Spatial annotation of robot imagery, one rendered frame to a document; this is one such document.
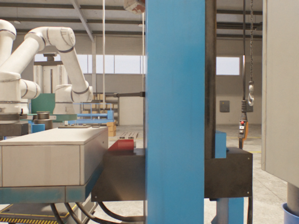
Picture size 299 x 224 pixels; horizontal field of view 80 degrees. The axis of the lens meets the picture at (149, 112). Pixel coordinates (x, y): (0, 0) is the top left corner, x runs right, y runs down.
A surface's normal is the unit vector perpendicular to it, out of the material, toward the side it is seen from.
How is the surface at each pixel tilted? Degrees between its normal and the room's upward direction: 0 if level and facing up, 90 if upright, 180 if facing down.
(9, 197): 90
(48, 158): 90
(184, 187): 90
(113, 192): 90
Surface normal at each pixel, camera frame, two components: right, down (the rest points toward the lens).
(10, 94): 0.70, 0.01
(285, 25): -1.00, 0.00
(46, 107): -0.08, 0.02
